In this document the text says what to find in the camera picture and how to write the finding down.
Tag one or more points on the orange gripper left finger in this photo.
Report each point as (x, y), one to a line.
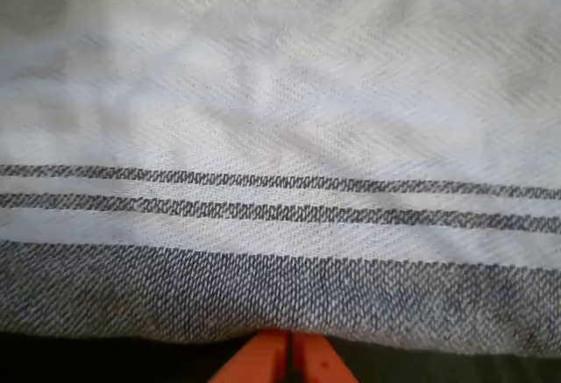
(258, 361)

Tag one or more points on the white striped cloth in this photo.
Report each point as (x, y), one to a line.
(280, 137)

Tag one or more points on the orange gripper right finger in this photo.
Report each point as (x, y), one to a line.
(317, 363)

